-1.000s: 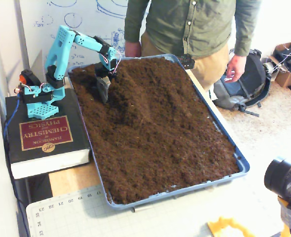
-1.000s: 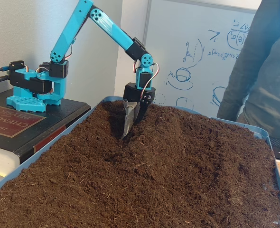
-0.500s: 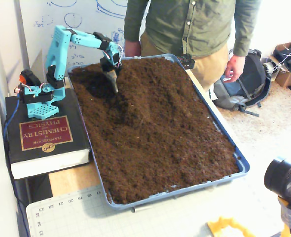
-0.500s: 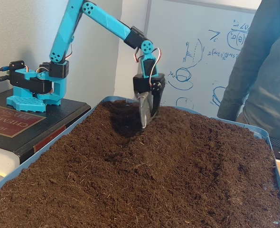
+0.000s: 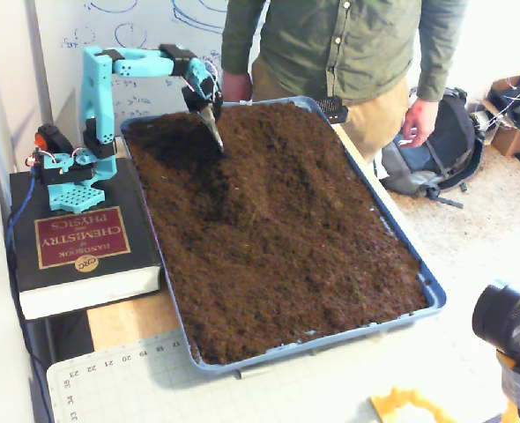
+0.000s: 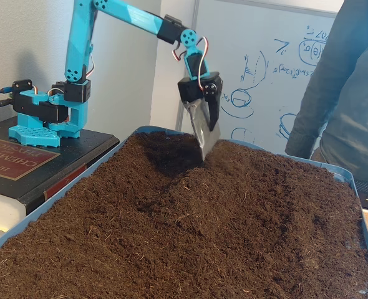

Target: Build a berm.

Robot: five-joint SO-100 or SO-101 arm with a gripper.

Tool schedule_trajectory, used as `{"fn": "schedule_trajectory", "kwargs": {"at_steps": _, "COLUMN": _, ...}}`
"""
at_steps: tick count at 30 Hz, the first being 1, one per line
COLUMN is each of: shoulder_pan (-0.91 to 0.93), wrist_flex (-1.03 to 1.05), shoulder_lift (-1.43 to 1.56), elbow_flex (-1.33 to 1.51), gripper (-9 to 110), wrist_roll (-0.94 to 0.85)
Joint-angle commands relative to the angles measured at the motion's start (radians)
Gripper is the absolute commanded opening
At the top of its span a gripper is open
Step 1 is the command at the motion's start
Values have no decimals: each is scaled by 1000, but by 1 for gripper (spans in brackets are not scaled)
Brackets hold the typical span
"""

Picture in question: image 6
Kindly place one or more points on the brown soil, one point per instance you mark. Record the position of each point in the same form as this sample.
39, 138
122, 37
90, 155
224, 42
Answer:
171, 233

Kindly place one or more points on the whiteboard with blue drawings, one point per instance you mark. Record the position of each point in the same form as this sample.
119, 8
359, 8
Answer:
259, 31

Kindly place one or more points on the blue plastic tray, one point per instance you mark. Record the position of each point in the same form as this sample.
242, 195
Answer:
46, 206

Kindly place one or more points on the teal five-joint robot arm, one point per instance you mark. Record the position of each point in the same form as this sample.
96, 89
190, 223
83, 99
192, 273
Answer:
78, 46

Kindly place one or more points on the person right forearm green sleeve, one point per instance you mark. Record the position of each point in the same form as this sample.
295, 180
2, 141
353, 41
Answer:
308, 118

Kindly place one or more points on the person body green shirt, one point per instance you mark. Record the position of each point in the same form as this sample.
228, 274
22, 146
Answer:
358, 124

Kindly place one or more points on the black chemistry physics handbook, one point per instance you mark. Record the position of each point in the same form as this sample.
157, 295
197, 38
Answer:
75, 149

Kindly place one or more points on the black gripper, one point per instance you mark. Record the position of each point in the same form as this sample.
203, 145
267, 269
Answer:
191, 90

